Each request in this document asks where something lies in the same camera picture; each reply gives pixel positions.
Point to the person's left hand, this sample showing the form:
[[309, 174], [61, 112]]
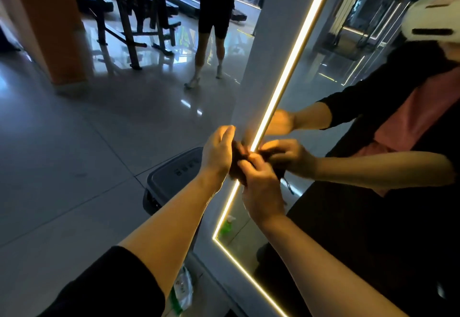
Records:
[[217, 153]]

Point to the person's right hand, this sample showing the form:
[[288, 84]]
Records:
[[262, 191]]

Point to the dark brown cleaning cloth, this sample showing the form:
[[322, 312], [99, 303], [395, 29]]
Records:
[[238, 162]]

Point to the large wall mirror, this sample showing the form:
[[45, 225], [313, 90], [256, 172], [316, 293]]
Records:
[[345, 112]]

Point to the person's right forearm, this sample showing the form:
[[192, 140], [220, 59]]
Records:
[[323, 274]]

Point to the person's left forearm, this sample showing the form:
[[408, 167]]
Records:
[[172, 230]]

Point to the dark grey plastic bin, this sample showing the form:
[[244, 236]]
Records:
[[172, 180]]

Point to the black gym weight machine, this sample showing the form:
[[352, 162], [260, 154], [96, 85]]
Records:
[[129, 4]]

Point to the red square pillar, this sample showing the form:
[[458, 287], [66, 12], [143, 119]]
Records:
[[50, 25]]

